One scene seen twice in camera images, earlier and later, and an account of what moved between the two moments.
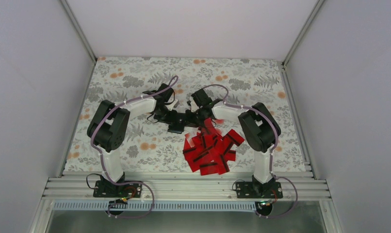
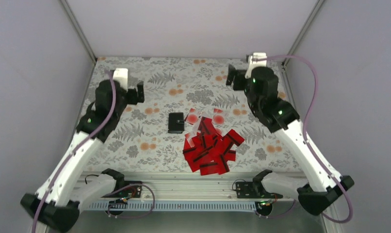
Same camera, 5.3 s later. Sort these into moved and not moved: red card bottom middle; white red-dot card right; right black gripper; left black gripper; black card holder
Moved: right black gripper; left black gripper
Not moved: white red-dot card right; black card holder; red card bottom middle
